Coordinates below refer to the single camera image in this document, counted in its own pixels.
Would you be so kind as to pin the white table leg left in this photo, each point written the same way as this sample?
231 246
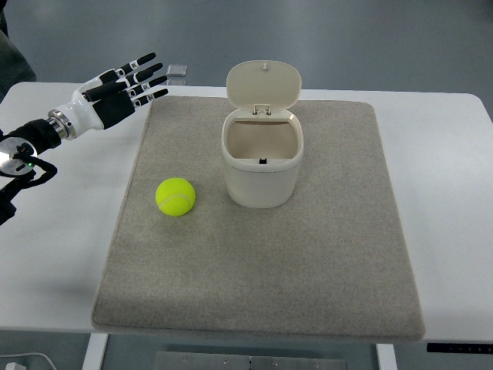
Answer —
95 352

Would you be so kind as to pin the white table leg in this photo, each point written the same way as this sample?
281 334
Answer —
95 352
386 357

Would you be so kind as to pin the black desk control panel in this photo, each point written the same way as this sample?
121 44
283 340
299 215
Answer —
460 348

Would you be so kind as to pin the white table leg right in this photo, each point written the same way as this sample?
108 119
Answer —
386 357

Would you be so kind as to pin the dark object top left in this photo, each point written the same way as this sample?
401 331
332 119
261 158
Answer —
14 67

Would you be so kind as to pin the cream lidded bin box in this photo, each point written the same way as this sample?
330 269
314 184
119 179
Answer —
262 141

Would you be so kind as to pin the yellow tennis ball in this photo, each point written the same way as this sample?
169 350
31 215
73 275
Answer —
175 197

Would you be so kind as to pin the small clear plastic block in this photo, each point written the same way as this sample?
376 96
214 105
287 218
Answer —
177 70

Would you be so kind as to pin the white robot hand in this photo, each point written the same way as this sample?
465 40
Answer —
103 102

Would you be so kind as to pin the grey felt mat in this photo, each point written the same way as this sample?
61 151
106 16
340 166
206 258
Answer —
332 261

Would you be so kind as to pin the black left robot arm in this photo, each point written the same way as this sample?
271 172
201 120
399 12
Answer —
21 147

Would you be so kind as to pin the metal floor plate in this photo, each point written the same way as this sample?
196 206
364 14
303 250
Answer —
182 360

